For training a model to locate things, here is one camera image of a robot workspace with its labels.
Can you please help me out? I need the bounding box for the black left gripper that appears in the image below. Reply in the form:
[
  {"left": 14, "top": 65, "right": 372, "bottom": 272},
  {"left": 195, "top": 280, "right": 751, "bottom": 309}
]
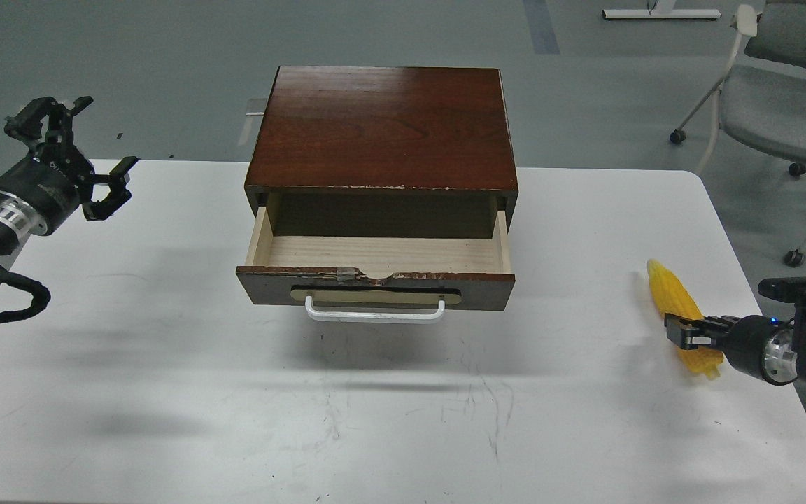
[{"left": 0, "top": 96, "right": 139, "bottom": 237}]

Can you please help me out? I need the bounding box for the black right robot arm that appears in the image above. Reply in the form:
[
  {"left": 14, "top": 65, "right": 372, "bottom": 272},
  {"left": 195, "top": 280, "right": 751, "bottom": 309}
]
[{"left": 665, "top": 277, "right": 806, "bottom": 386}]

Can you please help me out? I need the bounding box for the dark wooden drawer cabinet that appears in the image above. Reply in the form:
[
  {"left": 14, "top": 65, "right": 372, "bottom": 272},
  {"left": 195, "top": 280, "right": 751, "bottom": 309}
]
[{"left": 243, "top": 66, "right": 518, "bottom": 223}]

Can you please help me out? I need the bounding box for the grey office chair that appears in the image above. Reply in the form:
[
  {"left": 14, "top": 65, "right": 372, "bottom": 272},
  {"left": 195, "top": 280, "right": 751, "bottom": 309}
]
[{"left": 696, "top": 1, "right": 806, "bottom": 178}]

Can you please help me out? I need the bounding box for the yellow corn cob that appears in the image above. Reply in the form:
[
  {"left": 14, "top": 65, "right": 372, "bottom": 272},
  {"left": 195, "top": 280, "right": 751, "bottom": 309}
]
[{"left": 646, "top": 258, "right": 725, "bottom": 380}]

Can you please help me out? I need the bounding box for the wooden drawer with white handle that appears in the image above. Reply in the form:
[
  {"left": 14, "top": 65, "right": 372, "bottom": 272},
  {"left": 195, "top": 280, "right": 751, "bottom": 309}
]
[{"left": 236, "top": 209, "right": 516, "bottom": 323}]

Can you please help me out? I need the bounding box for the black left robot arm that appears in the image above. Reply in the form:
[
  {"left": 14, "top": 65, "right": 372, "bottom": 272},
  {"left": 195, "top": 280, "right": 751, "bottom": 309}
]
[{"left": 0, "top": 96, "right": 138, "bottom": 323}]

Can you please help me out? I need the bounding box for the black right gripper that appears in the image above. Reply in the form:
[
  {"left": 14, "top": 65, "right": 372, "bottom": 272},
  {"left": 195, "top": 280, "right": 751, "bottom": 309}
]
[{"left": 663, "top": 313, "right": 798, "bottom": 386}]

